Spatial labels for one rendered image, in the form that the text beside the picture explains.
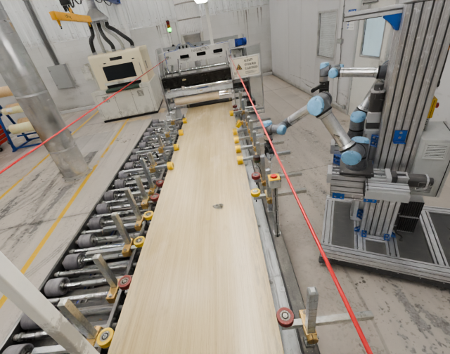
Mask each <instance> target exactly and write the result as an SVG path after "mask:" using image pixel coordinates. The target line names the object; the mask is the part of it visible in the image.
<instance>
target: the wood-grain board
mask: <svg viewBox="0 0 450 354"><path fill-rule="evenodd" d="M231 110H233V106H232V103H227V104H223V105H215V106H210V107H202V108H198V109H193V110H188V111H187V113H186V117H185V118H187V123H186V124H183V126H182V128H181V129H183V130H184V135H183V136H179V138H178V141H177V143H176V144H179V150H177V151H174V154H173V156H172V160H171V162H173V163H174V169H172V170H168V171H167V175H166V177H165V181H164V183H163V186H162V189H161V192H160V196H159V198H158V201H157V205H156V208H155V211H154V214H153V217H152V220H151V222H150V226H149V229H148V232H147V235H146V238H145V241H144V243H143V247H142V250H141V253H140V256H139V260H138V263H137V265H136V269H135V271H134V275H133V277H132V280H131V284H130V286H129V290H128V292H127V296H126V299H125V301H124V305H123V307H122V312H121V314H120V318H119V320H118V323H117V326H116V329H115V333H114V335H113V338H112V341H111V344H110V347H109V350H108V354H284V350H283V344H282V341H281V335H280V331H279V327H278V320H277V317H276V311H275V307H274V301H273V297H272V293H271V287H270V284H269V277H268V273H267V270H266V263H265V260H264V254H263V250H262V243H261V240H260V236H259V230H258V227H257V220H256V216H255V210H254V207H253V203H252V196H251V193H250V186H249V183H248V177H247V173H246V169H245V163H244V162H243V164H238V162H237V156H243V153H242V150H241V152H239V153H236V151H235V146H236V145H239V146H240V141H239V143H234V139H233V137H234V136H238V137H239V135H233V133H232V129H237V127H236V119H235V116H234V114H233V116H230V114H229V111H231ZM237 134H238V132H237ZM220 203H222V204H223V208H222V209H215V208H214V207H212V206H213V205H215V204H220Z"/></svg>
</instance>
